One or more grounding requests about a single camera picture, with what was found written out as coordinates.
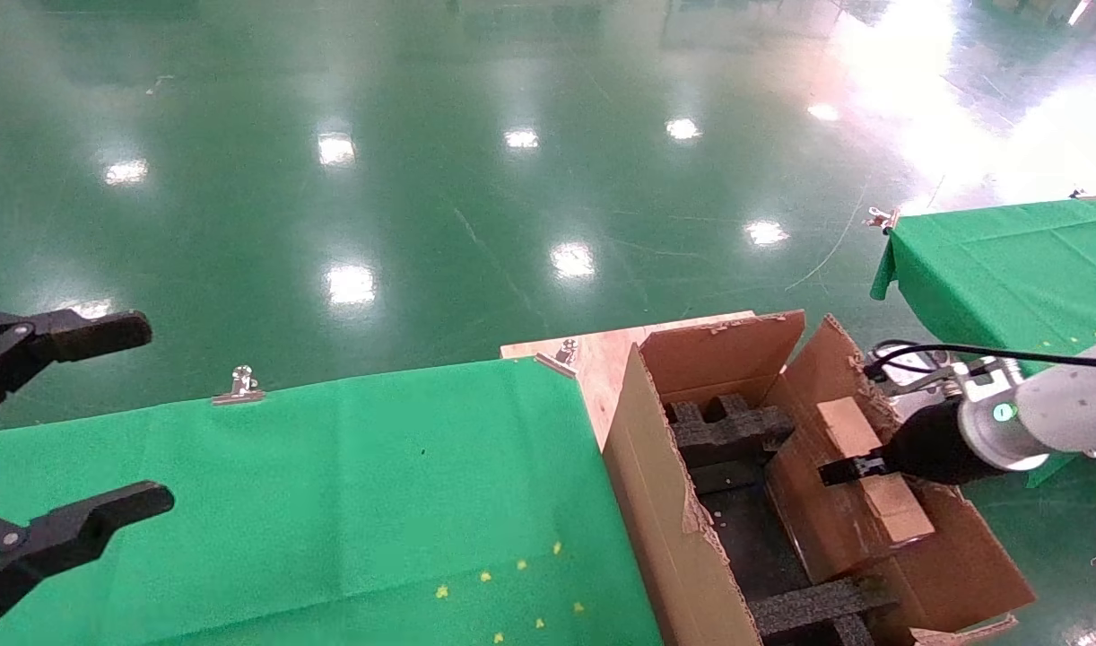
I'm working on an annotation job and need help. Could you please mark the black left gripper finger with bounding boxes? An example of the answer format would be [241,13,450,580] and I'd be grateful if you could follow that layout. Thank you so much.
[0,481,177,629]
[0,310,154,423]

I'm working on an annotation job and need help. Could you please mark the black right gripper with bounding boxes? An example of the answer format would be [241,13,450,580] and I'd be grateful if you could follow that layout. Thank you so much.
[819,397,1002,487]

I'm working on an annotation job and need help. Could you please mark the cardboard box with hole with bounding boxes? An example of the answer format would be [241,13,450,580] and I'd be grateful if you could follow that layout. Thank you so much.
[768,397,936,586]

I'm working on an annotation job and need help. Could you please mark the large open cardboard carton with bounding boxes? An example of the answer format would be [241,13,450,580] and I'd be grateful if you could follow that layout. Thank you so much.
[602,310,1038,646]

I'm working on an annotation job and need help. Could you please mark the plywood board under carton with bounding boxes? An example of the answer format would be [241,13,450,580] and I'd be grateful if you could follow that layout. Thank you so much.
[500,311,755,450]

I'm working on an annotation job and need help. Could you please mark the black foam insert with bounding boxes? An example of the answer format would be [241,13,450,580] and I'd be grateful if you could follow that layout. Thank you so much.
[747,574,899,646]
[665,393,796,467]

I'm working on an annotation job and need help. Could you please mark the green tablecloth of neighbour table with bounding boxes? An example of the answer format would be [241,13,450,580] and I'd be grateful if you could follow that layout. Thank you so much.
[869,193,1096,490]

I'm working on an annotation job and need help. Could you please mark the green tablecloth with yellow marks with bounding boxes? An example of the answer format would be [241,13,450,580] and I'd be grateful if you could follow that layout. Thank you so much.
[0,356,665,646]

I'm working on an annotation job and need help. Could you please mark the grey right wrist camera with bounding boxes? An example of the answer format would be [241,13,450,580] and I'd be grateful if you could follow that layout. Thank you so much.
[866,348,1024,400]

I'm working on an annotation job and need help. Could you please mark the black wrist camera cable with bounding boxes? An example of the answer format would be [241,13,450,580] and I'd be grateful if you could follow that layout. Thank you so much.
[866,341,1096,382]

